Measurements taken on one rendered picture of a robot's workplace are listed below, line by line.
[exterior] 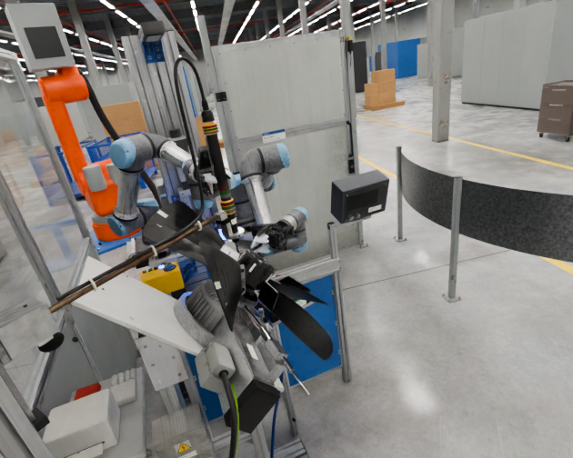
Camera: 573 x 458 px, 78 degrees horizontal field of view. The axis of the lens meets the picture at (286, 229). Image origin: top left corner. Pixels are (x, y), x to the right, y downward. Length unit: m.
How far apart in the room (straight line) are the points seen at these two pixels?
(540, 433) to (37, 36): 5.36
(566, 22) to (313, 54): 8.07
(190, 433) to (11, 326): 0.64
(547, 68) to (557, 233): 8.18
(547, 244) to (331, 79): 1.99
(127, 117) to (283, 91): 6.49
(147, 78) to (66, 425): 1.53
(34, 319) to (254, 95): 2.45
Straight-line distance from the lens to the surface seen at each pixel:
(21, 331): 0.87
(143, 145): 1.64
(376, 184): 1.76
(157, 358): 1.17
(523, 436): 2.31
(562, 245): 2.55
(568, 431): 2.40
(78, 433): 1.26
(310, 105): 3.18
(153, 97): 2.06
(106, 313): 0.99
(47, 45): 5.07
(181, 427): 1.28
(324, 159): 3.30
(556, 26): 10.50
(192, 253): 1.14
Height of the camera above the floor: 1.78
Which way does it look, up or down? 24 degrees down
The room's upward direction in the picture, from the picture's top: 9 degrees counter-clockwise
